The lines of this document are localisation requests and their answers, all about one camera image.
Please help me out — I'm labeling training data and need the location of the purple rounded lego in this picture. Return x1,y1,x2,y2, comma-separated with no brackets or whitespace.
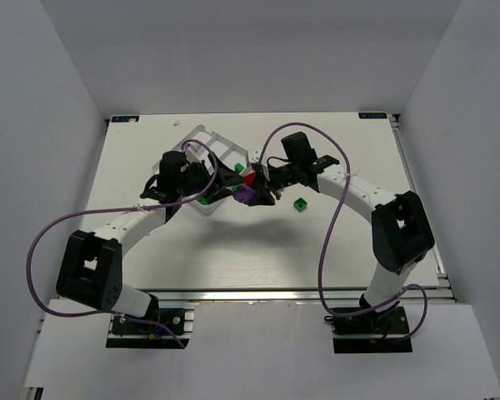
232,184,257,205

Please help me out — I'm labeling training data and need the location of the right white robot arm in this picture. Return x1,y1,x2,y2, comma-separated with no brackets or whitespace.
247,132,435,320

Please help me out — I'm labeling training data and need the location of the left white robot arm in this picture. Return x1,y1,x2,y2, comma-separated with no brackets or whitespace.
56,151,244,321

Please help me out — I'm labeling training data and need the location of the red lego brick upper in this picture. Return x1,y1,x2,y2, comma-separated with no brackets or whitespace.
243,171,256,187

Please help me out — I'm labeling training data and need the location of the small green lego in tray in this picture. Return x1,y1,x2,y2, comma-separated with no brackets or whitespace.
234,163,244,173

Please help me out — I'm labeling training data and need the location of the right blue label sticker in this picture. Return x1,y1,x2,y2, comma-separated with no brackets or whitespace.
357,112,388,119

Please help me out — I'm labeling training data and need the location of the blue label sticker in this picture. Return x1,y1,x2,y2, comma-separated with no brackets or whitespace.
357,112,388,119
110,115,139,123

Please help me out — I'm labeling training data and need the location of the left blue label sticker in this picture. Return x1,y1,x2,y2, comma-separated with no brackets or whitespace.
110,115,139,123

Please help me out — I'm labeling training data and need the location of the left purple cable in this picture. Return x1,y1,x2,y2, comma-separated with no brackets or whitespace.
27,140,218,320

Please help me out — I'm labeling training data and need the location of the purple cable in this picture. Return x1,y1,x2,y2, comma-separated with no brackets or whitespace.
27,140,218,320
257,122,428,343

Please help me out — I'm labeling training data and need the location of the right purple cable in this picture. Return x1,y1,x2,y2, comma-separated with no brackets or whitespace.
257,122,428,343

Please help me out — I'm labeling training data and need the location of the aluminium table frame rail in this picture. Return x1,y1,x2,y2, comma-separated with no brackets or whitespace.
152,285,454,303

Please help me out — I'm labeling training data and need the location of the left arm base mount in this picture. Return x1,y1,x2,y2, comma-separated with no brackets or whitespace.
106,300,193,350

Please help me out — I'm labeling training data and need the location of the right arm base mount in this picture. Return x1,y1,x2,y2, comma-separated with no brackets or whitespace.
324,307,413,354

